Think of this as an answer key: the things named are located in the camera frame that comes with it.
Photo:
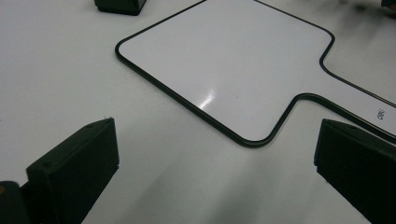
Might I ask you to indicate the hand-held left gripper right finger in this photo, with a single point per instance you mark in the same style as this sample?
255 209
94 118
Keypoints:
358 165

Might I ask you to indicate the black whiteboard eraser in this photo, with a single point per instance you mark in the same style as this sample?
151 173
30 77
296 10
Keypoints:
120 5

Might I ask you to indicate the paddle-shaped whiteboard with black rim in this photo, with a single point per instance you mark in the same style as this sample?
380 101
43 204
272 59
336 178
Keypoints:
218 62

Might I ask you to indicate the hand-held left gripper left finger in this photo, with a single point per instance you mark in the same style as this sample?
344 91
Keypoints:
71 174

